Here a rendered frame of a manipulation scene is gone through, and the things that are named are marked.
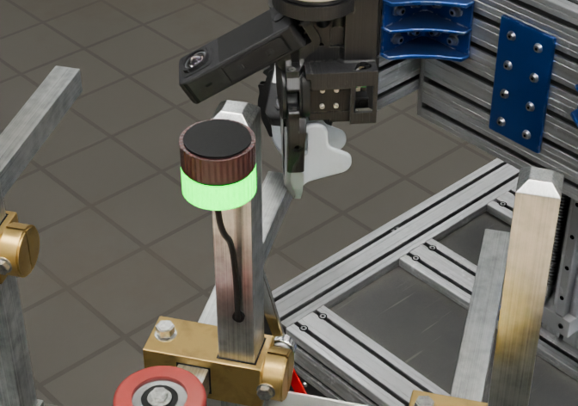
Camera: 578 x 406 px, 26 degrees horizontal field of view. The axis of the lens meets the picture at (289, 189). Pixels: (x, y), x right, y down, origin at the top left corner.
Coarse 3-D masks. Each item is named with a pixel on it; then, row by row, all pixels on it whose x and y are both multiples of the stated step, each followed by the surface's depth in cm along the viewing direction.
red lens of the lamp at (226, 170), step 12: (204, 120) 100; (252, 132) 99; (180, 144) 98; (252, 144) 98; (180, 156) 98; (192, 156) 96; (240, 156) 96; (252, 156) 98; (192, 168) 97; (204, 168) 96; (216, 168) 96; (228, 168) 96; (240, 168) 97; (252, 168) 98; (204, 180) 97; (216, 180) 97; (228, 180) 97
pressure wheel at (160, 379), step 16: (144, 368) 110; (160, 368) 110; (176, 368) 110; (128, 384) 108; (144, 384) 109; (160, 384) 109; (176, 384) 109; (192, 384) 108; (128, 400) 107; (144, 400) 107; (160, 400) 107; (176, 400) 107; (192, 400) 107
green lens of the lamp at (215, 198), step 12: (252, 180) 99; (192, 192) 98; (204, 192) 98; (216, 192) 97; (228, 192) 98; (240, 192) 98; (252, 192) 100; (204, 204) 98; (216, 204) 98; (228, 204) 98; (240, 204) 99
